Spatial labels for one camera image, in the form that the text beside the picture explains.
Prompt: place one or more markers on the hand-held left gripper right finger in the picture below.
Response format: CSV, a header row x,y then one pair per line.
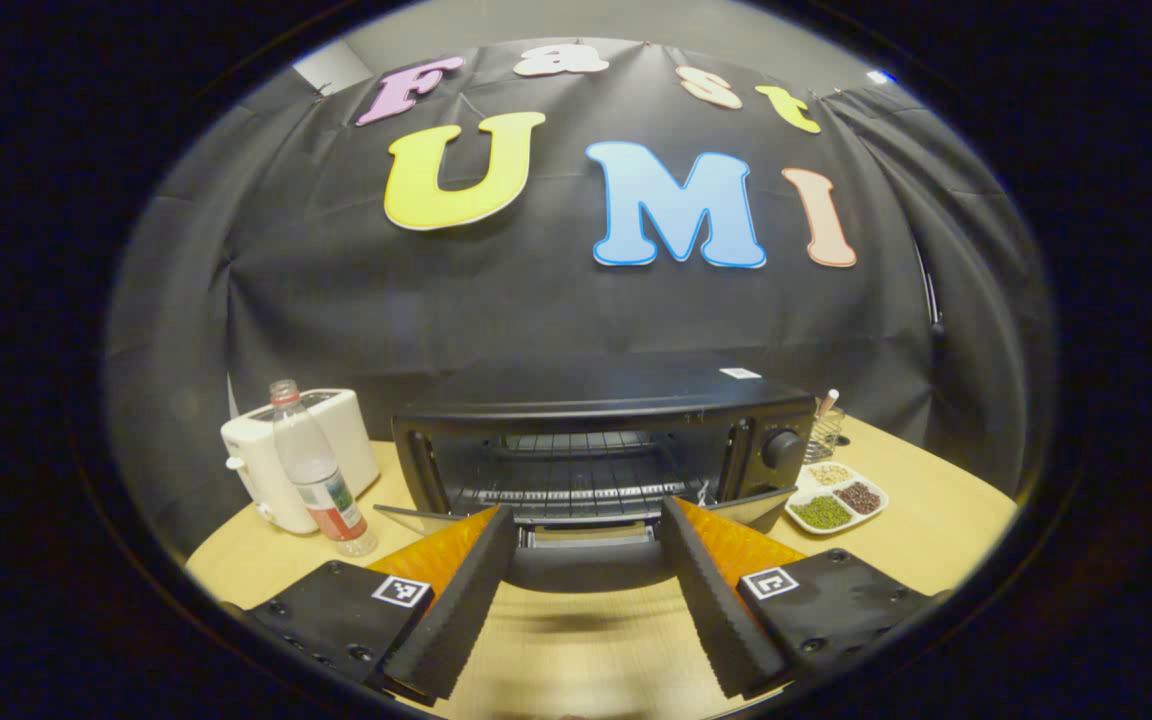
x,y
711,600

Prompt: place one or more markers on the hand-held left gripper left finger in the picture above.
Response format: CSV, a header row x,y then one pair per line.
x,y
466,610

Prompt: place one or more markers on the black electric oven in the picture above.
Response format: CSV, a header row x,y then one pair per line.
x,y
586,400

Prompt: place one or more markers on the white divided dish of beans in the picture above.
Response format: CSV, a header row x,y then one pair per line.
x,y
821,512

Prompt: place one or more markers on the clear plastic water bottle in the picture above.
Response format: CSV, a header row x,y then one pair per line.
x,y
321,490

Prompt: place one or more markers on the white toaster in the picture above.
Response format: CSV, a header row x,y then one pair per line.
x,y
346,430

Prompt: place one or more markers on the black backdrop cloth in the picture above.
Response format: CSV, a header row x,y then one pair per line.
x,y
536,300

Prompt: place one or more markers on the small ceiling light panel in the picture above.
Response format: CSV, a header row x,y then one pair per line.
x,y
881,77

